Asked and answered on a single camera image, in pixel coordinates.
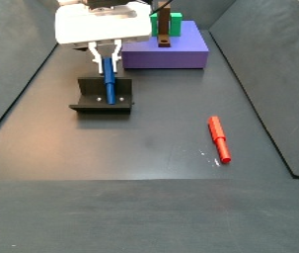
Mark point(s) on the blue peg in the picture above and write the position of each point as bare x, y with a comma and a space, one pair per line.
108, 80

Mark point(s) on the purple base block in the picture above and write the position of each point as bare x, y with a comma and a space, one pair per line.
187, 52

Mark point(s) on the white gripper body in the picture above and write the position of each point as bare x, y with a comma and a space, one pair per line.
86, 21

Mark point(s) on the black angled fixture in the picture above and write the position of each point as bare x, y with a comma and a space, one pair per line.
98, 101

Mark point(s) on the green block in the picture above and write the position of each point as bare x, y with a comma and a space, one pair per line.
175, 23
154, 24

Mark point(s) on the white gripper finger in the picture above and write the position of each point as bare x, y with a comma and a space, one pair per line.
116, 55
96, 56

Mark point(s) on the brown L-shaped block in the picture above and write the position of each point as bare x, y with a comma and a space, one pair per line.
163, 20

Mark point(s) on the green block right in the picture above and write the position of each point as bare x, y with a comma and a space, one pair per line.
175, 23

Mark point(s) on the green block left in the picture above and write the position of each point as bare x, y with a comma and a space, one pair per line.
154, 24

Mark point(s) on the red peg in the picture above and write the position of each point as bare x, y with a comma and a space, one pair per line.
219, 139

